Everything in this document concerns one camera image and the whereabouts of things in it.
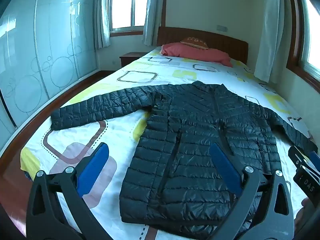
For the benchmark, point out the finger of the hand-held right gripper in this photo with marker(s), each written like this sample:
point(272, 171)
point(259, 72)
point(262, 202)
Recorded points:
point(300, 156)

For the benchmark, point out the person's right hand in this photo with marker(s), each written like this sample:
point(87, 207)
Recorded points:
point(303, 213)

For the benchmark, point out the orange patterned cushion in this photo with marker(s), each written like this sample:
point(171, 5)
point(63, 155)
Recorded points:
point(195, 42)

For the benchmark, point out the long white curtain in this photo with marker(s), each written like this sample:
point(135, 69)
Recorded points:
point(271, 30)

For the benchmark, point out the window beside wardrobe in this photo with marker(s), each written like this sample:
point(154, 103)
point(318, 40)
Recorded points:
point(123, 5)

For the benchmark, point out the narrow pale curtain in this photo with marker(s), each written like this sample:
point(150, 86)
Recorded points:
point(102, 15)

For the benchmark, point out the wooden headboard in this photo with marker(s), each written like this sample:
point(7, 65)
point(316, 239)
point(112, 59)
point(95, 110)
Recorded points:
point(220, 38)

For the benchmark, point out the pale curtain beside headboard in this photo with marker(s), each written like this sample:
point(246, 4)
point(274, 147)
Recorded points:
point(153, 12)

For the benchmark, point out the glass sliding door wardrobe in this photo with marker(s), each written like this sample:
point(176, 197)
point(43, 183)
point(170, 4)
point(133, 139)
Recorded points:
point(50, 42)

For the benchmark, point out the patterned white bed sheet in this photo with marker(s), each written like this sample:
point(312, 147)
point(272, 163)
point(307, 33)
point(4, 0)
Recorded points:
point(100, 85)

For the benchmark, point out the wall switch plate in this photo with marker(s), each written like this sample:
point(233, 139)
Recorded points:
point(222, 28)

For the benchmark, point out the black puffer jacket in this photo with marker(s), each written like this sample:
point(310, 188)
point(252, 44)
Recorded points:
point(200, 130)

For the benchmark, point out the wooden framed side window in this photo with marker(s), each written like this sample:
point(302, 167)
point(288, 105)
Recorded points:
point(311, 42)

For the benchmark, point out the wooden nightstand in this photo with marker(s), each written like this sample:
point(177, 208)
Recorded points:
point(131, 57)

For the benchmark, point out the pink pillow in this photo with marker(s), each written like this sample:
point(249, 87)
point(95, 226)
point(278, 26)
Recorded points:
point(200, 52)

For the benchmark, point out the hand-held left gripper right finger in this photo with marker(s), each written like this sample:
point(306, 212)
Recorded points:
point(224, 167)

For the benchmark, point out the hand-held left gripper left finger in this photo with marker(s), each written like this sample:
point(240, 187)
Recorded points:
point(93, 169)

